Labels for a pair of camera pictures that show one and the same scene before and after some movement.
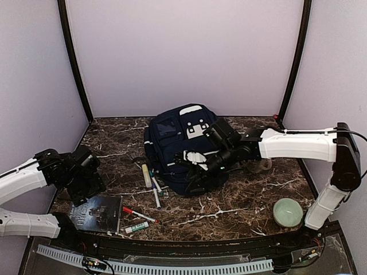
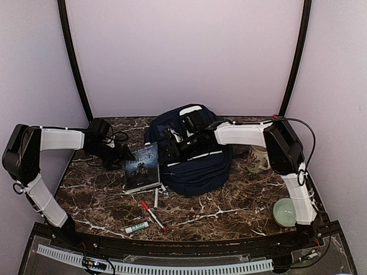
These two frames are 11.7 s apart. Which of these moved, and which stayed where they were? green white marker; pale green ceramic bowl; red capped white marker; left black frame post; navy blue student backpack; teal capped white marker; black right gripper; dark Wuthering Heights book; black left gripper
Moved: black right gripper; teal capped white marker; black left gripper; dark Wuthering Heights book; red capped white marker
Stayed: navy blue student backpack; pale green ceramic bowl; green white marker; left black frame post
